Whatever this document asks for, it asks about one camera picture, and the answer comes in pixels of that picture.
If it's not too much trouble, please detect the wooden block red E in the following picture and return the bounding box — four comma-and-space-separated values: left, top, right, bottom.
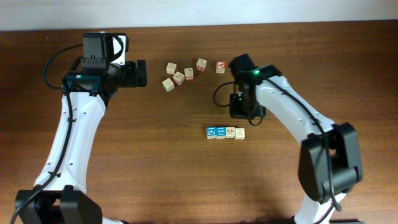
196, 58, 207, 72

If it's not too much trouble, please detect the wooden block blue D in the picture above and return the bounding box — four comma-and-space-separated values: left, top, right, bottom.
206, 127, 217, 139

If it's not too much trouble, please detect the wooden block red leaf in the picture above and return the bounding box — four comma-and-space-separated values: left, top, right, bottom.
172, 72, 185, 85

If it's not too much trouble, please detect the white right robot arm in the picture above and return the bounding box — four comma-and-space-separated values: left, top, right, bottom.
229, 64, 363, 223

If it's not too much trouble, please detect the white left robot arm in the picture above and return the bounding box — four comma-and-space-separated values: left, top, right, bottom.
11, 60, 147, 223

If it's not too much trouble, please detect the wooden block plain I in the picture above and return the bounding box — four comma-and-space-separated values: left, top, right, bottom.
166, 62, 177, 75

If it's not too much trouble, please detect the wooden block green V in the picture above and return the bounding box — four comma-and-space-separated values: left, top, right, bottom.
162, 78, 175, 92

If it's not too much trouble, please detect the wooden block blue side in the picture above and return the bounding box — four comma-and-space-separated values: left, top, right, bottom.
215, 127, 226, 139

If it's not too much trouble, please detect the wooden block letter I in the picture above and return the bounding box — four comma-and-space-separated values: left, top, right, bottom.
225, 127, 236, 139

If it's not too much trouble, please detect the wooden block letter K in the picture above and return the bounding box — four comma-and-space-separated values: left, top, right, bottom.
234, 128, 246, 139

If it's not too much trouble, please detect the wooden block red top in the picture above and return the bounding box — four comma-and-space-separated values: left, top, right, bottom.
184, 68, 194, 80

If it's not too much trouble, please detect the wooden block red A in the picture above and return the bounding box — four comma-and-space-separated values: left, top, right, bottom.
216, 61, 226, 73

